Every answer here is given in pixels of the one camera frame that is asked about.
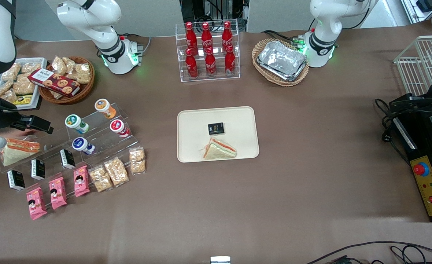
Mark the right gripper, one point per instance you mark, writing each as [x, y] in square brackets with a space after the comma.
[4, 118]

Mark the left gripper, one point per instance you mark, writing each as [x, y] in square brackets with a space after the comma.
[429, 101]

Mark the green label gum bottle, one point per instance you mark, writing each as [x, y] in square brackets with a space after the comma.
[73, 121]

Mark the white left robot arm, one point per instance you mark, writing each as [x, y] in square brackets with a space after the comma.
[325, 14]

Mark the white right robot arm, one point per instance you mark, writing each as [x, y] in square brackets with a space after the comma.
[91, 18]

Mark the blue label gum bottle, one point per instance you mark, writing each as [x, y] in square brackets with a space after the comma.
[79, 143]

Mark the orange label gum bottle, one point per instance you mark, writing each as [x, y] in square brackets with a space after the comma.
[102, 105]

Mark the red label gum bottle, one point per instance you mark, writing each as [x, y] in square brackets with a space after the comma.
[117, 126]

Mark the beige plastic serving tray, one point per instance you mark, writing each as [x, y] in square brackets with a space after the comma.
[237, 121]

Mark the flat black gum box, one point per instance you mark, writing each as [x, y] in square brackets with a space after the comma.
[216, 128]

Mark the white rectangular plastic bin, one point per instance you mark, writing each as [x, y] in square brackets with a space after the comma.
[36, 97]

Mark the yellow snack packet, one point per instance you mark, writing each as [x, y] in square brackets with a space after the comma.
[22, 99]

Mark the clear bag of crackers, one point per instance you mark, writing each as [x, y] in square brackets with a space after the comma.
[69, 64]
[100, 178]
[24, 86]
[82, 73]
[10, 97]
[5, 88]
[116, 171]
[30, 67]
[13, 72]
[56, 95]
[58, 65]
[137, 160]

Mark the long clear acrylic riser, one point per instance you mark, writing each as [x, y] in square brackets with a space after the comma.
[51, 157]

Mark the large wrapped triangle sandwich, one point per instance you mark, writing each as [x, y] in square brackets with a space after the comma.
[16, 152]

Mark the small black carton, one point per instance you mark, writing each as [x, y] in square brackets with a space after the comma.
[38, 169]
[16, 180]
[67, 159]

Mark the red cookie box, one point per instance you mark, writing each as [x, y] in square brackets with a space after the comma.
[54, 82]

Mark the black yellow control box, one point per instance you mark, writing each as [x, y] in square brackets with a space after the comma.
[421, 146]

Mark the round brown wicker basket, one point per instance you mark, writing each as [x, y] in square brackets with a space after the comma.
[85, 90]

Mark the small clear acrylic riser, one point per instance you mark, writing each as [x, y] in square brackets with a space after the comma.
[102, 132]

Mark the red emergency stop button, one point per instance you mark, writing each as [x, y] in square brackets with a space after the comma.
[421, 169]

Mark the pink snack pack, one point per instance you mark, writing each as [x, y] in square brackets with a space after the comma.
[57, 193]
[81, 181]
[36, 203]

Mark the oval light wicker basket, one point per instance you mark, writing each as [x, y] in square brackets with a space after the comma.
[280, 82]

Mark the aluminium foil container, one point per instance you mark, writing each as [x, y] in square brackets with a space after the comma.
[281, 60]

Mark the red cola bottle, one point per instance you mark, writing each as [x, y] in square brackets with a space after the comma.
[190, 36]
[230, 62]
[227, 35]
[191, 66]
[206, 36]
[210, 64]

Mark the small wrapped triangle sandwich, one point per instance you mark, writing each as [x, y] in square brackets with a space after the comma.
[219, 151]

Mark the clear acrylic bottle rack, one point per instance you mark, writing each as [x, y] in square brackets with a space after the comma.
[216, 79]

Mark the black equipment rack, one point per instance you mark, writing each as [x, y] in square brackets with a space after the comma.
[201, 7]

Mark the metal shelf frame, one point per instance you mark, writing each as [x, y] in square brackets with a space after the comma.
[426, 7]

